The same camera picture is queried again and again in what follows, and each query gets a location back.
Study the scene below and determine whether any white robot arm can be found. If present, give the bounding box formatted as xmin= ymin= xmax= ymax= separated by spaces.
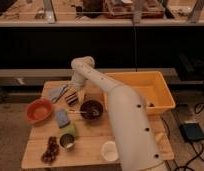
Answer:
xmin=71 ymin=57 xmax=167 ymax=171

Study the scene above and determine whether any metal spoon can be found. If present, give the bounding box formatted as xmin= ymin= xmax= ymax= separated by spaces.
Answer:
xmin=69 ymin=109 xmax=95 ymax=115

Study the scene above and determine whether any dark brown bowl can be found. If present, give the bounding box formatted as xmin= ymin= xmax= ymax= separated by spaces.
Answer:
xmin=80 ymin=100 xmax=103 ymax=121

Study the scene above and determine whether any orange red bowl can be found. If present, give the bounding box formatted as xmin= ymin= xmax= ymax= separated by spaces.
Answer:
xmin=26 ymin=98 xmax=53 ymax=124

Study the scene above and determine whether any green sponge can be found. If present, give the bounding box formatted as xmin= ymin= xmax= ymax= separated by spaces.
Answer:
xmin=61 ymin=123 xmax=78 ymax=138

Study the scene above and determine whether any small metal cup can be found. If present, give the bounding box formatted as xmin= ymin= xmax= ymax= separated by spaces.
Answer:
xmin=59 ymin=133 xmax=75 ymax=149

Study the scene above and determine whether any dark grape bunch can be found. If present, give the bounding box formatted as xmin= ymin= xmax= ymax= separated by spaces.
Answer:
xmin=41 ymin=136 xmax=59 ymax=164

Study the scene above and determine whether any orange plastic bin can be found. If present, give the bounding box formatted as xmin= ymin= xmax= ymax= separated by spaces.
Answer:
xmin=107 ymin=71 xmax=175 ymax=115

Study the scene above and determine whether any white paper cup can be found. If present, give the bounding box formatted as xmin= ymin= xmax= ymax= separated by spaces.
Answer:
xmin=100 ymin=141 xmax=119 ymax=162

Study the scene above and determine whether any yellow corn piece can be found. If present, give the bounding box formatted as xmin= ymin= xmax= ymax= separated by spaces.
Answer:
xmin=155 ymin=133 xmax=164 ymax=142

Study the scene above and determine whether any black foot pedal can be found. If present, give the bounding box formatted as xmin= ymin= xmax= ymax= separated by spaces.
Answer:
xmin=179 ymin=123 xmax=204 ymax=142

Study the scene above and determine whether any black floor cable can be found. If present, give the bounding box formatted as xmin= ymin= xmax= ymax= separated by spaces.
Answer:
xmin=161 ymin=96 xmax=204 ymax=171

